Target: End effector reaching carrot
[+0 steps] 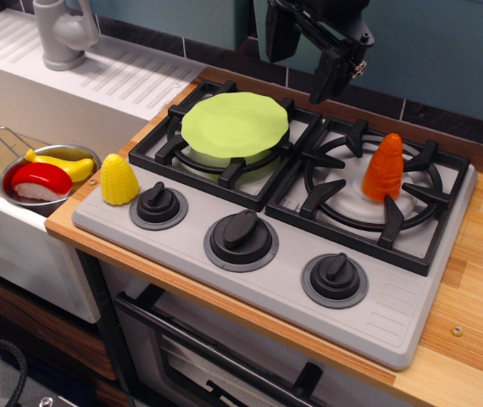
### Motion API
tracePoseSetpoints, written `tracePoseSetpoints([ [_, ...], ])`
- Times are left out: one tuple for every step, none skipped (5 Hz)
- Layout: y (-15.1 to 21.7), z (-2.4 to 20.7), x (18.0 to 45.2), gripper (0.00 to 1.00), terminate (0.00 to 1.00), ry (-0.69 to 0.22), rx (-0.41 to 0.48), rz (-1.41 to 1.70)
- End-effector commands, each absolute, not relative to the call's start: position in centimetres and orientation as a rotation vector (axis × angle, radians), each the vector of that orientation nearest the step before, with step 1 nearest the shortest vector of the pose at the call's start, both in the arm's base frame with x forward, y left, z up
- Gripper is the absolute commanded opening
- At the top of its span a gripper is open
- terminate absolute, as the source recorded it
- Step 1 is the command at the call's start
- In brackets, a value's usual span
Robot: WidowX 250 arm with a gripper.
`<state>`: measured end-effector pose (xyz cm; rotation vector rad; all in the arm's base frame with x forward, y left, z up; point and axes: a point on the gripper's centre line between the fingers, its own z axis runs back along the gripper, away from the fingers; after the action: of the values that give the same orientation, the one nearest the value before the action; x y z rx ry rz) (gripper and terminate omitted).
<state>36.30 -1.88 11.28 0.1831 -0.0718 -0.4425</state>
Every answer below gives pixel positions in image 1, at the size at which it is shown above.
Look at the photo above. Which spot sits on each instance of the green plastic plate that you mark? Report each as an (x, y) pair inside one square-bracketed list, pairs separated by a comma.
[(234, 125)]

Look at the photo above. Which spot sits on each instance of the white toy sink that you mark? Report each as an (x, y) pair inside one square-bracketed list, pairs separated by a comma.
[(99, 105)]

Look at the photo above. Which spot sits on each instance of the toy oven door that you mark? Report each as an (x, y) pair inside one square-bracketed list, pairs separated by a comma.
[(205, 356)]

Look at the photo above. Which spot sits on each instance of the black right burner grate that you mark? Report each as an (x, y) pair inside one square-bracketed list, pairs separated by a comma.
[(321, 194)]

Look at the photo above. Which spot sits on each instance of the black burner grate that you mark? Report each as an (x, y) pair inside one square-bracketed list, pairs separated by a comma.
[(247, 181), (321, 194)]

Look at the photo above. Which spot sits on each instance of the orange toy carrot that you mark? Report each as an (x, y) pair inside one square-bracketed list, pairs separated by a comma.
[(384, 174)]

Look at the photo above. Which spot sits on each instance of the black left stove knob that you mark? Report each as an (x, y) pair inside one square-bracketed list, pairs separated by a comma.
[(158, 208)]

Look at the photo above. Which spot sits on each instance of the red and white toy sushi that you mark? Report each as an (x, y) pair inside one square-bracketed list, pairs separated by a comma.
[(41, 181)]

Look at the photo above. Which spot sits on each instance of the yellow toy corn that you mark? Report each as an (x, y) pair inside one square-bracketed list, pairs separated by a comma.
[(119, 184)]

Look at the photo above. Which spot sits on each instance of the small metal pot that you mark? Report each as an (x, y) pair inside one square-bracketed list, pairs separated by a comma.
[(61, 151)]

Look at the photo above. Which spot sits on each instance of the black stove knob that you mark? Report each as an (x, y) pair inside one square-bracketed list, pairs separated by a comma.
[(241, 242), (335, 281), (158, 208)]

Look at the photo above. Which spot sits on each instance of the grey toy stove top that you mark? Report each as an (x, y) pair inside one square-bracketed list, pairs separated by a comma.
[(385, 326)]

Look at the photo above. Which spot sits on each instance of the black left burner grate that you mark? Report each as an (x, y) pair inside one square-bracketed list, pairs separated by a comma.
[(247, 181)]

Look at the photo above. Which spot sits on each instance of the grey toy faucet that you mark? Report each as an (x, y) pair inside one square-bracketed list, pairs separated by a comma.
[(65, 37)]

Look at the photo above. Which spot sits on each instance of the yellow toy banana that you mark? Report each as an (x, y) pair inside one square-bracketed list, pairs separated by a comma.
[(78, 170)]

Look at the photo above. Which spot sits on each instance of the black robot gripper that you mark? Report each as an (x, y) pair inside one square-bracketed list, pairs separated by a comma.
[(336, 28)]

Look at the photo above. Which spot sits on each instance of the black right stove knob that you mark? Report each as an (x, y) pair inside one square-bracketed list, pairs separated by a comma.
[(335, 281)]

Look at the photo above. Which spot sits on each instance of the black middle stove knob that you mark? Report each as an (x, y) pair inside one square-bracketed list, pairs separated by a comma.
[(241, 242)]

